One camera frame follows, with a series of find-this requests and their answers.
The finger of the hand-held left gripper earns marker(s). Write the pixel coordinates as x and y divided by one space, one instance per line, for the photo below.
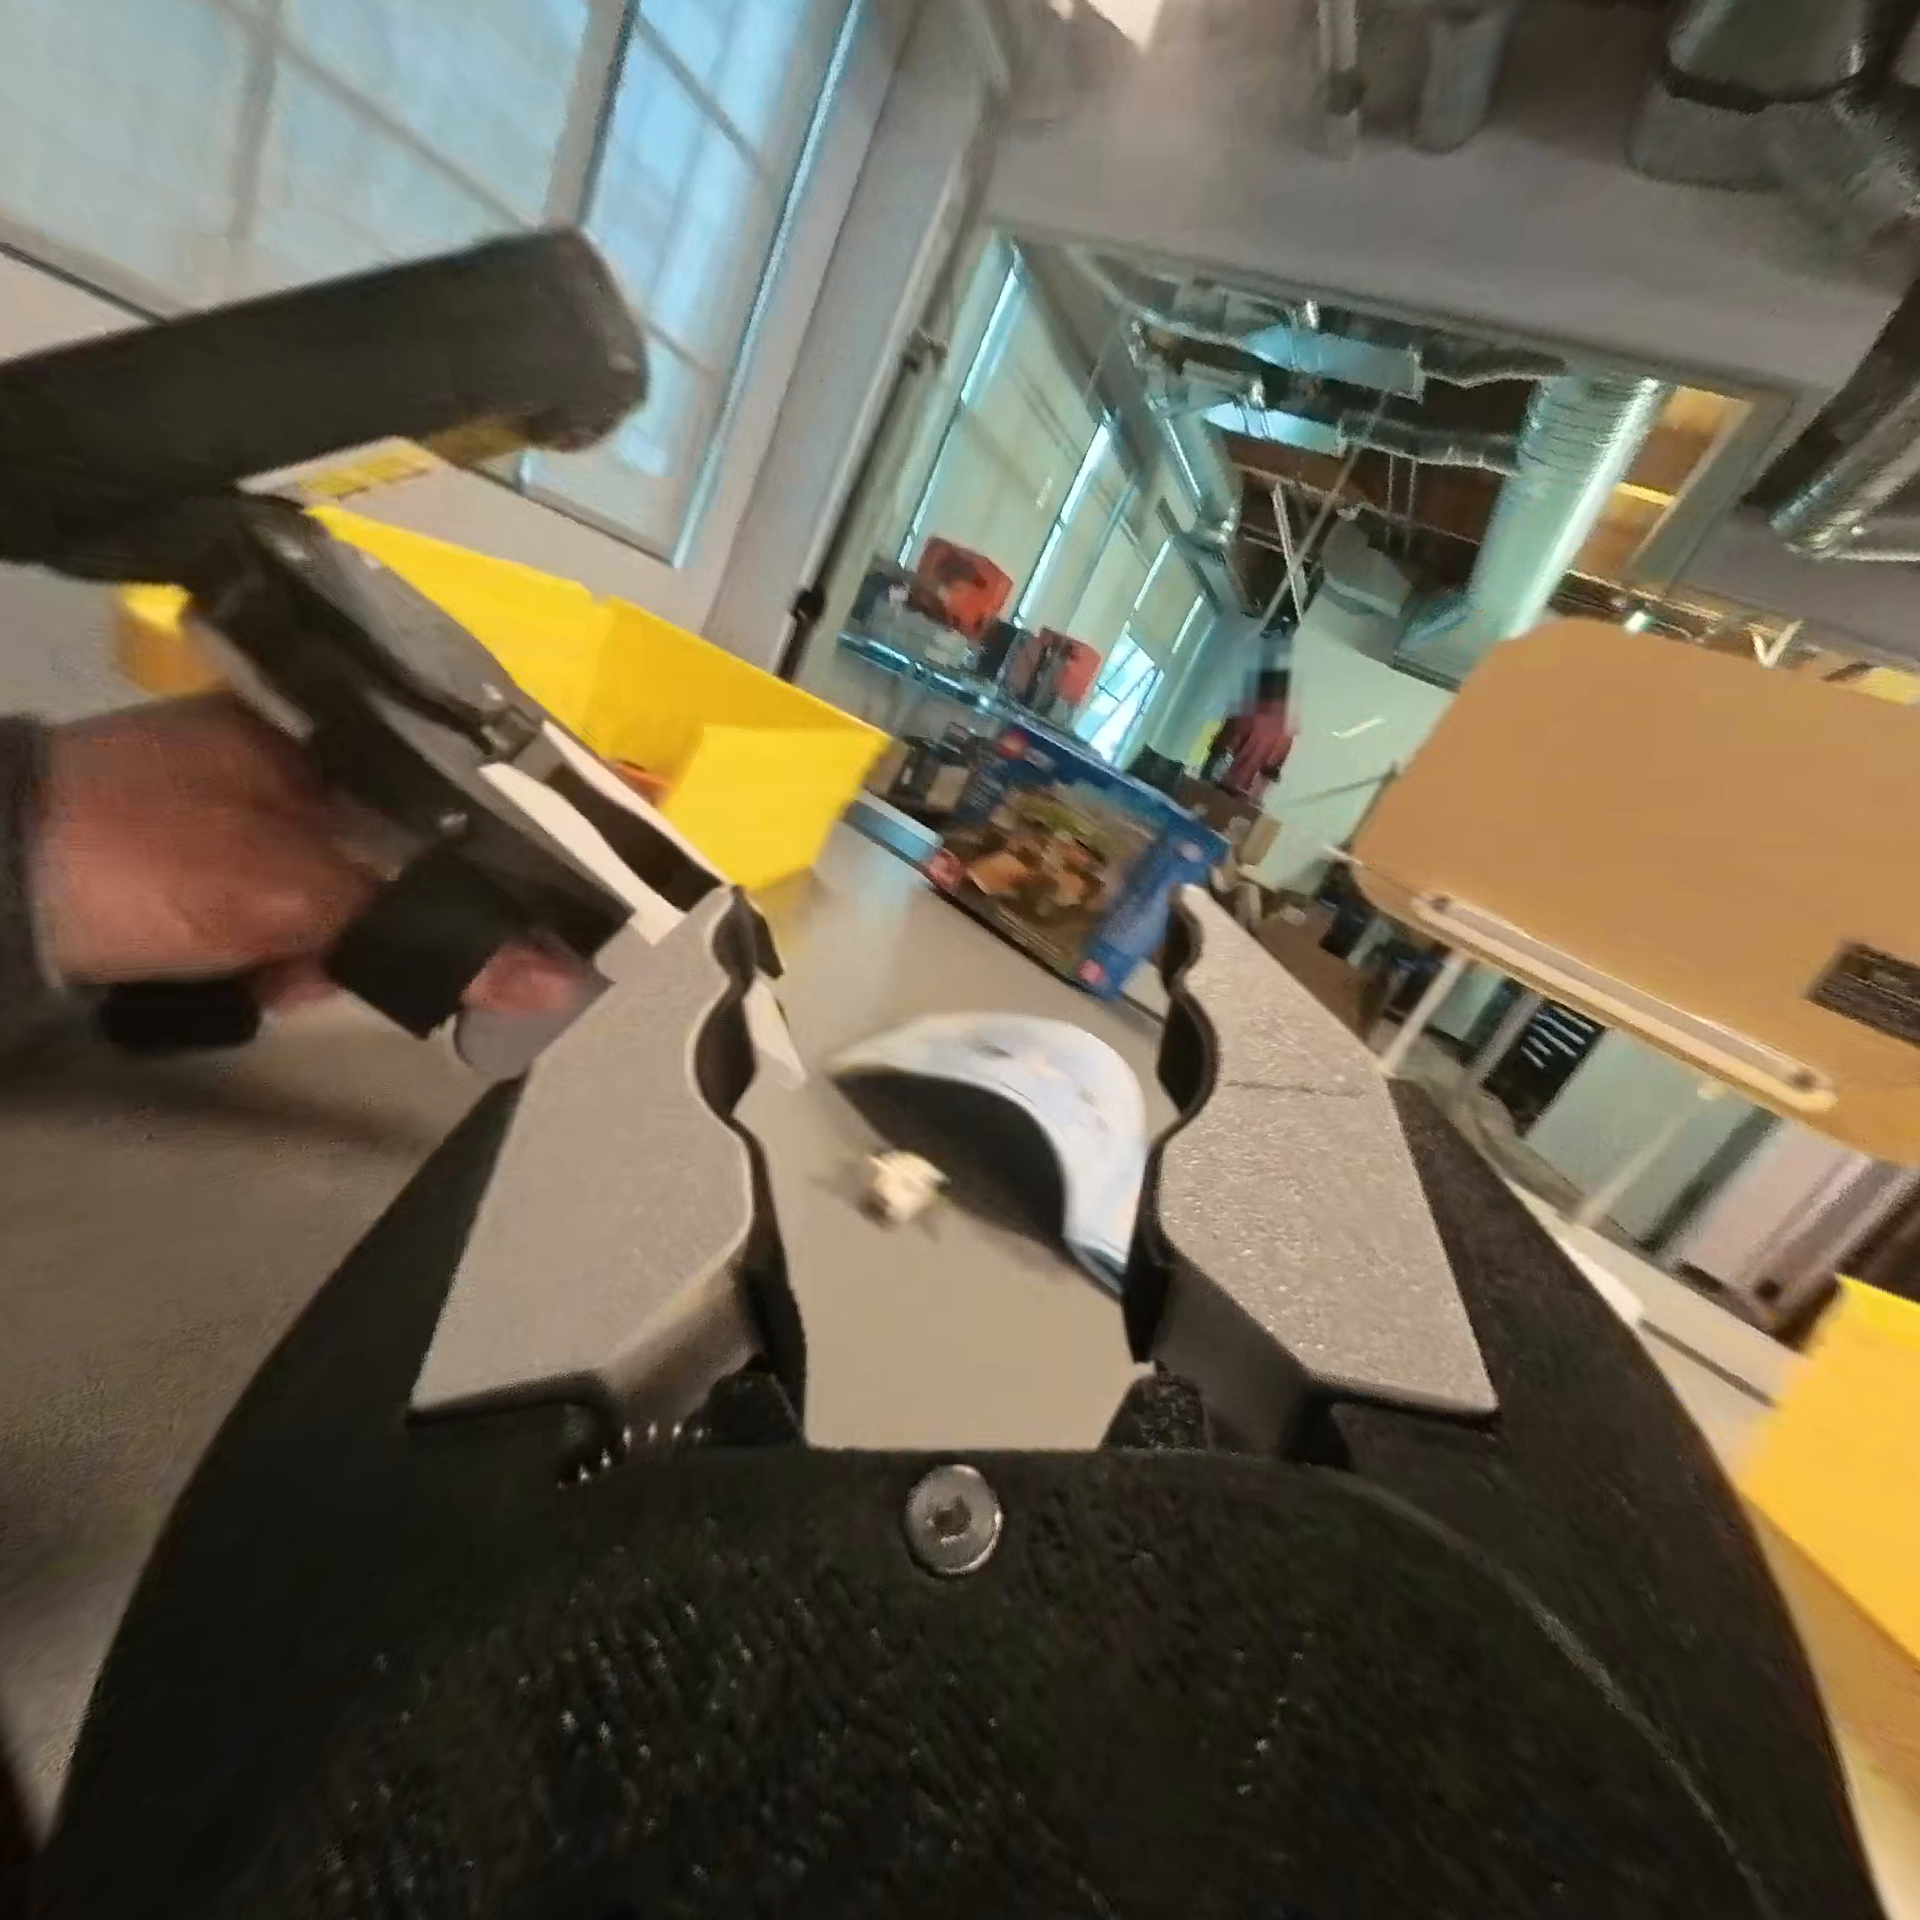
601 854
647 812

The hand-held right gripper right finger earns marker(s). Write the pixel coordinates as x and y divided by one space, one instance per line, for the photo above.
1318 1213

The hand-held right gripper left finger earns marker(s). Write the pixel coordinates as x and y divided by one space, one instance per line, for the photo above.
601 1201

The yellow plastic bin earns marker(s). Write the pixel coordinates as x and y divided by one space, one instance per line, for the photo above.
1845 1439
749 748

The lego instruction booklet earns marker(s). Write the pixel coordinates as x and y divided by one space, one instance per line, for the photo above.
1077 1111

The white lego minifigure torso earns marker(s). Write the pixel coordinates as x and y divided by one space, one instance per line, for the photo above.
901 1183

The blue lego box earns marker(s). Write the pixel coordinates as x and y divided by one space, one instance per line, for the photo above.
1047 854

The person's left forearm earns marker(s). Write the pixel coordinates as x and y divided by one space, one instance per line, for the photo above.
18 901

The person's left hand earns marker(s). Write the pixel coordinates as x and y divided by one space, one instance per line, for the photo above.
183 854

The black pole stand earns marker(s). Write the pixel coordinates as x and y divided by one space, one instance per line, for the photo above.
820 598

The long metal storage shelf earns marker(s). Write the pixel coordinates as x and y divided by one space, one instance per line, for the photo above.
930 674

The red storage crate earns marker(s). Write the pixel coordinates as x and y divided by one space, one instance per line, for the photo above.
1070 672
960 587

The wooden book stand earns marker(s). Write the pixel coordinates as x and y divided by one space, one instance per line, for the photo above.
1646 779

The large grid window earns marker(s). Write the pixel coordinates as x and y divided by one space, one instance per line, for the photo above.
703 228

